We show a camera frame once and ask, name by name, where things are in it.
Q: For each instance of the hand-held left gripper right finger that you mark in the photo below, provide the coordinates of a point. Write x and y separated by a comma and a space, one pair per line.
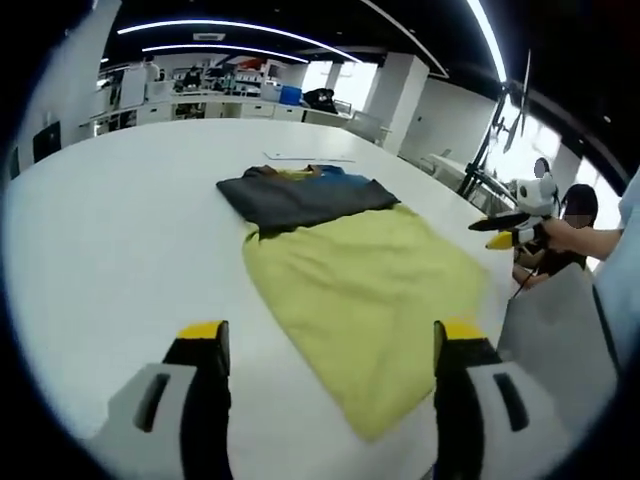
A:
530, 440

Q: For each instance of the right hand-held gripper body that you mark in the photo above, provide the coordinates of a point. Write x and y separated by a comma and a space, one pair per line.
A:
535, 195

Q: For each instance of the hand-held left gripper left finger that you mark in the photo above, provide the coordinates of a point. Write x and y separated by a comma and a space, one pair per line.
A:
130, 430

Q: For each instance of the yellow garment with dark sleeves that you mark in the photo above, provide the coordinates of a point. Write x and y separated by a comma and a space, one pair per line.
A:
360, 280

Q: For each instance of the person's right hand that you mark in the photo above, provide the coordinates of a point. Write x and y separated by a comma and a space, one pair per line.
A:
554, 236

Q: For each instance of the white background table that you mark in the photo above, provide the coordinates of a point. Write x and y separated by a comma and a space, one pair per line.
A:
445, 162

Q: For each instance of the person's grey clothing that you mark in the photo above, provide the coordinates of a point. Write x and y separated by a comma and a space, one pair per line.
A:
550, 340

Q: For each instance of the white pillar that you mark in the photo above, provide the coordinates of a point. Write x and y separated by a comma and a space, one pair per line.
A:
405, 100

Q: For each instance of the grey mesh chair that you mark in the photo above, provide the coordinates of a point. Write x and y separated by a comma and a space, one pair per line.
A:
370, 127

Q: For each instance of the ceiling light strip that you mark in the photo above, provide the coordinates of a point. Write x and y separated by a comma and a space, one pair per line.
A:
225, 25
225, 48
487, 35

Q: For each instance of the white flat strip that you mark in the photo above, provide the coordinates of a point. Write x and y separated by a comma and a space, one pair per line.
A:
310, 157

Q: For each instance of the blue storage bin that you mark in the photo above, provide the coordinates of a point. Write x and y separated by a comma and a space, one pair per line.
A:
291, 95

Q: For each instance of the black chair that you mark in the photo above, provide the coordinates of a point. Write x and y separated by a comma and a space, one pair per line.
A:
46, 142

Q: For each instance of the row of white cabinets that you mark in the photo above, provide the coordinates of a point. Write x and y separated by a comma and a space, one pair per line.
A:
160, 107

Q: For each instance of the white board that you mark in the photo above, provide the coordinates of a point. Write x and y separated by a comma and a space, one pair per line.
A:
134, 87

